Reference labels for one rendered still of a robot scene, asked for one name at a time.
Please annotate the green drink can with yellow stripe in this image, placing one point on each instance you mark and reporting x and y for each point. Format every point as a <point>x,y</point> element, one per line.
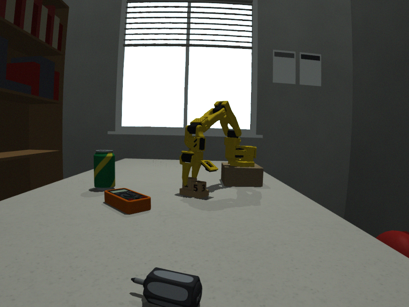
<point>104,170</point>

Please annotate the orange digital multimeter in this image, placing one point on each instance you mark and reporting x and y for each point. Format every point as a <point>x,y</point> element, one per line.
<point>127,200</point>

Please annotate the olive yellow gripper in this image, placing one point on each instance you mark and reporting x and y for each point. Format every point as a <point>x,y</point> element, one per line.
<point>194,159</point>

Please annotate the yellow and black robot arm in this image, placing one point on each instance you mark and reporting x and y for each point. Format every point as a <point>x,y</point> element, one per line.
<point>233,151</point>

